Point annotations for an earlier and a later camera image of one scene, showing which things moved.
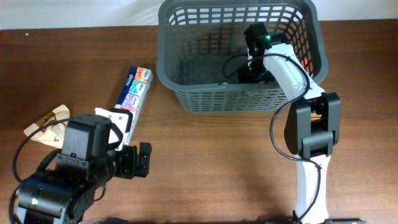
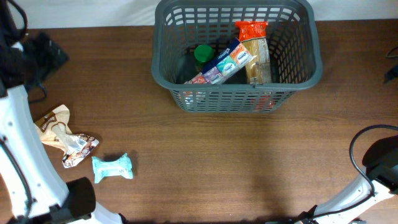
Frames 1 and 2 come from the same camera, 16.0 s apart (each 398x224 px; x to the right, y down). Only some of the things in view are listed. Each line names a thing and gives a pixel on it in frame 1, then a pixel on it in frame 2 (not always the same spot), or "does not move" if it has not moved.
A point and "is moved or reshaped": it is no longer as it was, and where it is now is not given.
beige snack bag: [54, 134] does not move
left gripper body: [126, 162] -> [42, 60]
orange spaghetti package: [306, 59] is moved or reshaped
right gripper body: [255, 73] -> [395, 70]
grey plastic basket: [195, 38] does not move
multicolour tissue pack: [133, 95] -> [234, 57]
